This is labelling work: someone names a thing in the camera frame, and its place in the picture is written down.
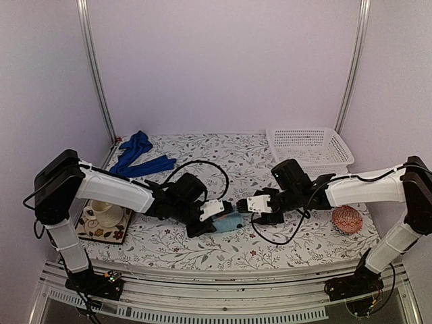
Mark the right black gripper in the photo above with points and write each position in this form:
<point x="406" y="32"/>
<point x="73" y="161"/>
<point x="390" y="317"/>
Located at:
<point x="266" y="220"/>

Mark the floral patterned tablecloth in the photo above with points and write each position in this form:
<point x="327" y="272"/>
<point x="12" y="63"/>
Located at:
<point x="232" y="166"/>

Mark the white plastic perforated basket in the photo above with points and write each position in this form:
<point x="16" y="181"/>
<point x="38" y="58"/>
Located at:
<point x="317" y="150"/>

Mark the dark blue towel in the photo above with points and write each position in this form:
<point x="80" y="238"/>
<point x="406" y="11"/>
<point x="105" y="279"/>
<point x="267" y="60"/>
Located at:
<point x="137" y="145"/>

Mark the front aluminium rail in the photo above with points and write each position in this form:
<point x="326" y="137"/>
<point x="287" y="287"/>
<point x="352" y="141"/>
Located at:
<point x="296" y="295"/>

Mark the aluminium frame post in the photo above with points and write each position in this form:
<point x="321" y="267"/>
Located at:
<point x="359" y="42"/>
<point x="84" y="18"/>

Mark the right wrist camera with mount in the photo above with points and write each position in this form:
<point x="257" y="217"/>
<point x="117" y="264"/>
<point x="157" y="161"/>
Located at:
<point x="254" y="204"/>

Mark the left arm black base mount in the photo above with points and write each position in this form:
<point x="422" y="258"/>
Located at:
<point x="108" y="285"/>

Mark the floral square coaster tile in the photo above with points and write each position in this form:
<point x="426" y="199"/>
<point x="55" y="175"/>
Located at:
<point x="90" y="229"/>

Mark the red white patterned bowl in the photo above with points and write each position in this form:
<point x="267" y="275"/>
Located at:
<point x="347" y="220"/>

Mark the right aluminium frame post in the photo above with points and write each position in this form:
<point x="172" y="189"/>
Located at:
<point x="359" y="42"/>

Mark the cream ribbed mug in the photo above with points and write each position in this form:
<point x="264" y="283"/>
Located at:
<point x="107" y="215"/>

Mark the light blue orange dotted towel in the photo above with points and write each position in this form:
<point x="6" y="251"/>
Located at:
<point x="228" y="223"/>

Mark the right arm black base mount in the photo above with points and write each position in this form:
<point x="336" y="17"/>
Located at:
<point x="362" y="281"/>

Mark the left aluminium frame post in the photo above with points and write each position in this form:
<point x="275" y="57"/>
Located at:
<point x="84" y="18"/>

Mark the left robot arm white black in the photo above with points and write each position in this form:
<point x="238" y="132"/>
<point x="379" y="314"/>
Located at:
<point x="67" y="178"/>

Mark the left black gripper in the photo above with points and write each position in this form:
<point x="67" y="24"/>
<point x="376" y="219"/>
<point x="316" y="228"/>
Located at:
<point x="193" y="231"/>

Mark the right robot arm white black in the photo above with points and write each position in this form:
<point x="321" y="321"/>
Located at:
<point x="408" y="184"/>

